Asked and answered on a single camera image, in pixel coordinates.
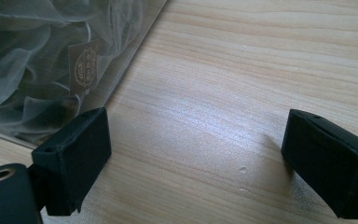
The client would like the clear plastic bag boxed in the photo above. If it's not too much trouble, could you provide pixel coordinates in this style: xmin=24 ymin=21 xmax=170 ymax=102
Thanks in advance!
xmin=0 ymin=0 xmax=168 ymax=149

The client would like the pile of mesh tea bags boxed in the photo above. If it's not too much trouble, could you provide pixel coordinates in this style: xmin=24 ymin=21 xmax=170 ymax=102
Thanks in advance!
xmin=0 ymin=0 xmax=144 ymax=143

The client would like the brown paper tea bag tag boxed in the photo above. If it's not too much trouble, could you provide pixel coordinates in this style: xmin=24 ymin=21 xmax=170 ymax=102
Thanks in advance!
xmin=68 ymin=38 xmax=103 ymax=97

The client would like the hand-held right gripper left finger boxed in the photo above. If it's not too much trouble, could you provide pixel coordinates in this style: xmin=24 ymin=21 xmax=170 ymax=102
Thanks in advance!
xmin=27 ymin=106 xmax=113 ymax=217

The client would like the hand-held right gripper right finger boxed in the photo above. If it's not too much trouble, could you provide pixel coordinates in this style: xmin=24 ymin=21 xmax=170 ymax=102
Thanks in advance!
xmin=281 ymin=108 xmax=358 ymax=220

